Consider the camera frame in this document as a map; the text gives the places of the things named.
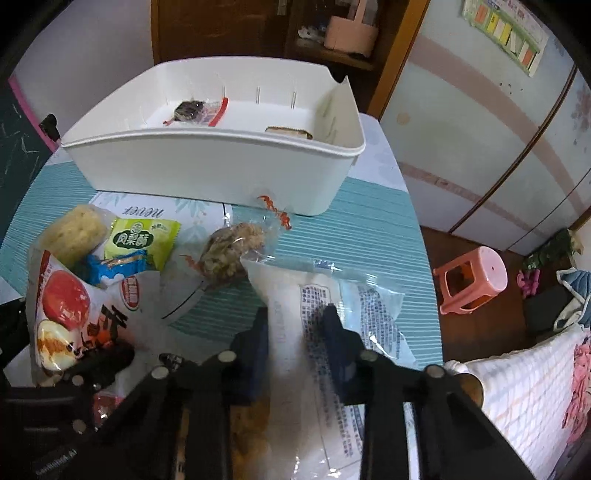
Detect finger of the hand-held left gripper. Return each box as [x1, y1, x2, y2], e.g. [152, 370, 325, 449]
[69, 343, 136, 392]

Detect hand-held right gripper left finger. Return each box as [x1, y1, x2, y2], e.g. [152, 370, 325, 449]
[90, 307, 271, 480]

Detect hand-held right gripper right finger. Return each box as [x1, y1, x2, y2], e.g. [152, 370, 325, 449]
[322, 304, 539, 480]

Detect large clear white snack bag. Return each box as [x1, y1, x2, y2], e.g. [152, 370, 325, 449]
[231, 256, 422, 480]

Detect large red white snack bag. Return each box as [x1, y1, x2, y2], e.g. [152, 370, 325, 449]
[25, 249, 163, 386]

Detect clear nut cluster packet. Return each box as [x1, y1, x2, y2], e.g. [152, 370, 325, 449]
[180, 194, 294, 288]

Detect yellow puffed rice cake packet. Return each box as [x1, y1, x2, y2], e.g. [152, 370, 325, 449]
[37, 205, 112, 269]

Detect white plastic storage bin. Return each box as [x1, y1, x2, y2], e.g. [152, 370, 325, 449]
[60, 60, 366, 217]

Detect small red packet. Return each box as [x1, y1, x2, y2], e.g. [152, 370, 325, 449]
[92, 391, 126, 431]

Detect blue snack packet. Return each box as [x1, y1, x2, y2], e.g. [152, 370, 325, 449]
[87, 251, 149, 288]

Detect green snack packet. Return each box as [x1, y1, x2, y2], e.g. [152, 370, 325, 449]
[104, 217, 182, 271]

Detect teal striped tablecloth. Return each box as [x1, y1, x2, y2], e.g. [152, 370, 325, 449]
[0, 113, 438, 480]

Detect pink plastic stool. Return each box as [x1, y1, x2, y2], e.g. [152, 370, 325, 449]
[433, 246, 509, 316]

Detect white printed placemat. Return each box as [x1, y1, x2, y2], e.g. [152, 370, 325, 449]
[88, 191, 234, 324]

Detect white checkered blanket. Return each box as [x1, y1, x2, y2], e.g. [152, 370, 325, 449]
[443, 323, 591, 480]

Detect pink toy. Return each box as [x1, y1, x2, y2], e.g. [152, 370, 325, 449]
[516, 270, 542, 302]

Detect dark bag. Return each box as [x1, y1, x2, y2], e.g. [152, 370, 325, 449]
[523, 285, 574, 336]

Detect brown cracker packet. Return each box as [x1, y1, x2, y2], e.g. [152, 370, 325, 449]
[265, 124, 315, 140]

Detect pink framed chalkboard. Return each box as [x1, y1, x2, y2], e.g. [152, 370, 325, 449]
[0, 74, 62, 236]

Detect green packets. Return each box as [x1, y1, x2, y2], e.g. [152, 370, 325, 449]
[523, 227, 574, 271]

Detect pink floral cloth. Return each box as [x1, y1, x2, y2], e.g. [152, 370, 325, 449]
[562, 336, 591, 445]

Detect blue white cloth bag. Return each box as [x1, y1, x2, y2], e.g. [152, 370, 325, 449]
[553, 267, 591, 331]

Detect pale sliding wardrobe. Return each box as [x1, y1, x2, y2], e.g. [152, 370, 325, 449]
[379, 0, 591, 256]

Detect dark snack packet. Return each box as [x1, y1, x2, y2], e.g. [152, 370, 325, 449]
[164, 96, 230, 128]

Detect wooden corner shelf unit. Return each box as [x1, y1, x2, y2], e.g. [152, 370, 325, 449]
[284, 0, 431, 119]

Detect pink basket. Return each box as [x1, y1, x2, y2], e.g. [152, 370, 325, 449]
[323, 0, 380, 59]

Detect brown wooden door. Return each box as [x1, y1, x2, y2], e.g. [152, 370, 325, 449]
[151, 0, 297, 65]

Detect wall poster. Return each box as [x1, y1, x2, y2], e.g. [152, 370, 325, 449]
[462, 0, 550, 77]

